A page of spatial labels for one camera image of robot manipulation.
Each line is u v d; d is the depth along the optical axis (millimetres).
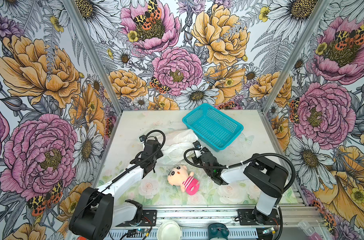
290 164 465
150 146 662
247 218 734
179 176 795
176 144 880
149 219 734
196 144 760
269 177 482
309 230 699
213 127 1120
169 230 713
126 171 542
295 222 738
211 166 685
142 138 776
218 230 639
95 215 406
